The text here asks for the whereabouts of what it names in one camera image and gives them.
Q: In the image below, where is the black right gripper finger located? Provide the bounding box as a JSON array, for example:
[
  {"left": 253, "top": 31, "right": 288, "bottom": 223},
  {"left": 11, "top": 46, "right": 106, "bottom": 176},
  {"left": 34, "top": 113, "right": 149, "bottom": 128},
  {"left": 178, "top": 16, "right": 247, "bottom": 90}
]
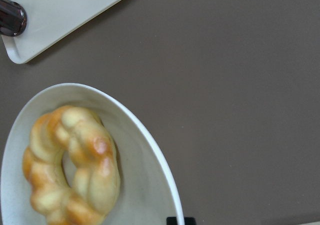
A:
[{"left": 166, "top": 216, "right": 197, "bottom": 225}]

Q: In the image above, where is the white oval donut plate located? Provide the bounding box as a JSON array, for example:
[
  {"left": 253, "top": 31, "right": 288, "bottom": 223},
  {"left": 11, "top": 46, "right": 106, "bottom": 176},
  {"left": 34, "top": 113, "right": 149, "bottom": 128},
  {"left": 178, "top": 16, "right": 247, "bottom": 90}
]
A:
[{"left": 0, "top": 83, "right": 184, "bottom": 225}]

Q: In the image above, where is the twisted golden donut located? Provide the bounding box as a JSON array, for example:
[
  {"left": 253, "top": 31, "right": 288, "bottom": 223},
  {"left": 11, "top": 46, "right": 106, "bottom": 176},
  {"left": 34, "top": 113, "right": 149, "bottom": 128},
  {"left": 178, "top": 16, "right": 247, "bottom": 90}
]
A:
[{"left": 22, "top": 105, "right": 120, "bottom": 225}]

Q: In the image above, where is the cream rabbit serving tray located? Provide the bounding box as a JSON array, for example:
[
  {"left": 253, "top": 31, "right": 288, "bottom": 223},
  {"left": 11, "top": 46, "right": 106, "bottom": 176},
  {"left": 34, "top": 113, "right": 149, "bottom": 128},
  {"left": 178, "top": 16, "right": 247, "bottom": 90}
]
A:
[{"left": 2, "top": 0, "right": 121, "bottom": 64}]

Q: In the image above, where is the dark drink bottle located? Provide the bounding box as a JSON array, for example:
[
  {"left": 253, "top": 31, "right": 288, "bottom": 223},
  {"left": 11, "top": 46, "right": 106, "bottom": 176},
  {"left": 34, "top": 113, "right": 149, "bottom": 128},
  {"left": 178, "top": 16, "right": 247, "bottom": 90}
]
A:
[{"left": 0, "top": 0, "right": 27, "bottom": 37}]

